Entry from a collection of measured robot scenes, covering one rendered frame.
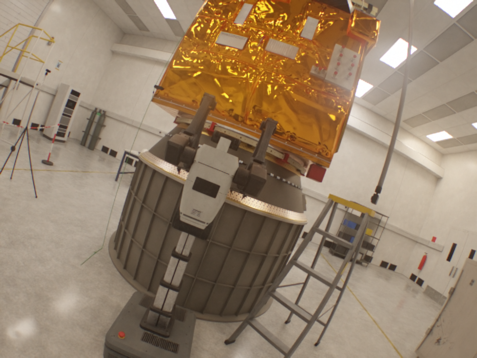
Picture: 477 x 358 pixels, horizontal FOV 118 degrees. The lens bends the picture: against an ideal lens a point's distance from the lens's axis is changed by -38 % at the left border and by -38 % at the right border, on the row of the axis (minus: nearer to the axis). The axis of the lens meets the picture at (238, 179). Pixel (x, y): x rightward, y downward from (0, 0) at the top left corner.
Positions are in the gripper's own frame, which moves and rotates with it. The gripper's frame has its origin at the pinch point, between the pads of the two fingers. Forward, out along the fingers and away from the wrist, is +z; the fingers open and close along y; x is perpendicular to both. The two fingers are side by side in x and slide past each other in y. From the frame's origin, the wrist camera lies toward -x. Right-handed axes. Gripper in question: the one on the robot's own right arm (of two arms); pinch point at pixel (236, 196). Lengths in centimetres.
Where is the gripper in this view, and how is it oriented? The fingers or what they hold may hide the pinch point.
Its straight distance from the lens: 186.9
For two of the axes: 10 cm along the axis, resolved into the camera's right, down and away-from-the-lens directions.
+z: -3.5, 7.7, 5.3
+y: -9.3, -3.7, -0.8
